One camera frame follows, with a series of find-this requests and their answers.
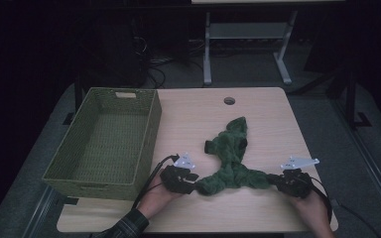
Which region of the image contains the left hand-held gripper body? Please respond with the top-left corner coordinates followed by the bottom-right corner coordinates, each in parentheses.
top-left (159, 152), bottom-right (196, 195)

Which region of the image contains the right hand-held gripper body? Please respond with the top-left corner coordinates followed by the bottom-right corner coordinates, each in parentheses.
top-left (275, 156), bottom-right (320, 199)

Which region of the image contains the green plush dinosaur garment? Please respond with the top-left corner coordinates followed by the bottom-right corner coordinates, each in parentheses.
top-left (194, 115), bottom-right (281, 197)

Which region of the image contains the green woven basket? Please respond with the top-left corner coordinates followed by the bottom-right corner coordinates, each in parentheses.
top-left (41, 86), bottom-right (163, 202)

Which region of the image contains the person's left hand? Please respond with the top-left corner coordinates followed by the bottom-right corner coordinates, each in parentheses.
top-left (135, 173), bottom-right (184, 220)

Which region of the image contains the person's right hand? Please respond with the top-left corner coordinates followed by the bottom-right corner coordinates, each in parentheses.
top-left (287, 187), bottom-right (332, 234)

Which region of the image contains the black metal stand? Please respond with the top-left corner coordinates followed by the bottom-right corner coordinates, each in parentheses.
top-left (325, 63), bottom-right (373, 131)

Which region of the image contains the left hand-held gripper black cable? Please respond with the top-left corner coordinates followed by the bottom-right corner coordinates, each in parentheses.
top-left (130, 154), bottom-right (181, 212)

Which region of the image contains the hand-held gripper black cable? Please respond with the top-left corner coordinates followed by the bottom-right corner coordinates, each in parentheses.
top-left (307, 176), bottom-right (333, 226)
top-left (130, 154), bottom-right (181, 212)

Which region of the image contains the right hand-held gripper black cable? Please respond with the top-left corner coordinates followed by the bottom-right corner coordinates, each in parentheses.
top-left (307, 176), bottom-right (333, 226)

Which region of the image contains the black floor cable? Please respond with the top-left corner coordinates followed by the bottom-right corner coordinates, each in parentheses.
top-left (334, 198), bottom-right (376, 238)

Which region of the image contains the tangle of floor cables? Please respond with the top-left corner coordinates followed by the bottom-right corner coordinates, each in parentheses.
top-left (132, 34), bottom-right (206, 89)

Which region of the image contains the white metal table frame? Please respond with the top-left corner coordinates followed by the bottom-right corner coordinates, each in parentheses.
top-left (190, 0), bottom-right (346, 87)

